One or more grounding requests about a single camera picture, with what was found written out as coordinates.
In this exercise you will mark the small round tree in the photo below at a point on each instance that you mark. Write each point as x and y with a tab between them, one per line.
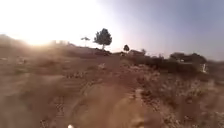
126	47

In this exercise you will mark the brown dirt ground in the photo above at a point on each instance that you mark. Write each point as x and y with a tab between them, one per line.
100	103

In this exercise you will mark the robot's own part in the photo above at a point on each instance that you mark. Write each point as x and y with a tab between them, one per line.
70	126

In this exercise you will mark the row of dark bushes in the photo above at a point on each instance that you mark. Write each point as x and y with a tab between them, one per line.
173	63

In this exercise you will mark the large dark tree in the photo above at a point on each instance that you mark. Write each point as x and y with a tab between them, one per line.
103	37

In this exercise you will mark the small thin tree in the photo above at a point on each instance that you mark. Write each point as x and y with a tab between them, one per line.
85	39

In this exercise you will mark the low building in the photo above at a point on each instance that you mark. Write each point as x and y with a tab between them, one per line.
135	52

